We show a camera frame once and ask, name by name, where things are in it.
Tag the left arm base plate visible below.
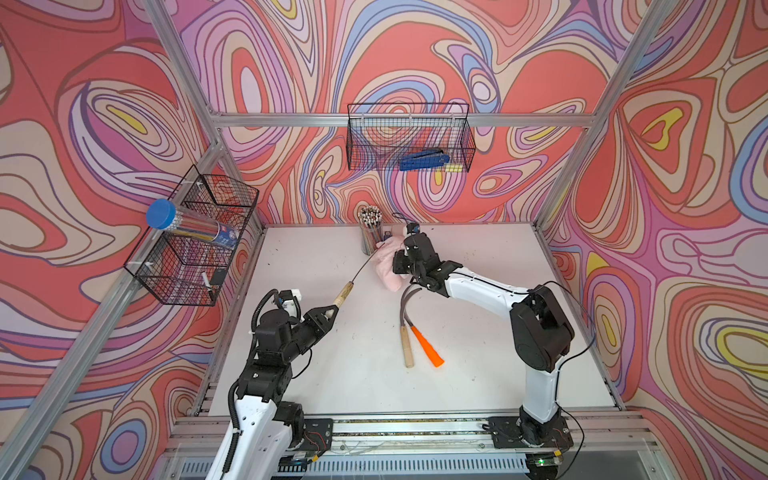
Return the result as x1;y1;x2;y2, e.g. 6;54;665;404
288;418;334;454

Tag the black wire basket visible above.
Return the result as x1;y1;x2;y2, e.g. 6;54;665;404
346;101;476;173
124;166;259;307

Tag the black wire basket left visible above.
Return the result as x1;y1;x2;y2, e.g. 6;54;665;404
124;166;259;307

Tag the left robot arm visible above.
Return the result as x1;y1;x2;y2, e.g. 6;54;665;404
207;303;339;479

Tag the aluminium front rail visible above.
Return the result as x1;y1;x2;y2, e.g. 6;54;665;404
165;410;659;452

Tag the cup of coloured pencils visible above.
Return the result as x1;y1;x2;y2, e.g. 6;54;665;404
357;205;384;256

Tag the orange handle sickle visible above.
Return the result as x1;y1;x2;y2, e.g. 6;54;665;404
406;286;445;368

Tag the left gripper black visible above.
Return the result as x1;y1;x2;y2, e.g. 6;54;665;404
278;305;337;368

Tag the blue cap pencil tube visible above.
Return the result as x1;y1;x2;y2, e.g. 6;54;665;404
145;199;239;250

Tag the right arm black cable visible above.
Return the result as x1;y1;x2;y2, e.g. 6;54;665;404
539;280;598;480

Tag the black wire basket back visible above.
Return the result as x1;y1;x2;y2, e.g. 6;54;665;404
346;101;476;173

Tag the pink terry rag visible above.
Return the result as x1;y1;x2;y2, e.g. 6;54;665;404
372;236;404;292

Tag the blue tool in basket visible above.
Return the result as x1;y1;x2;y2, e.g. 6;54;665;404
398;149;450;171

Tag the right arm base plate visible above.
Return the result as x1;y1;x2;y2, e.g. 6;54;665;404
482;416;574;451

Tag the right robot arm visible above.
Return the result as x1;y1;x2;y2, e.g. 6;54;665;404
393;222;575;427

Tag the wooden handle sickle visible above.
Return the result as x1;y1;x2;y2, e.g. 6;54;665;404
398;287;414;369
333;256;373;308

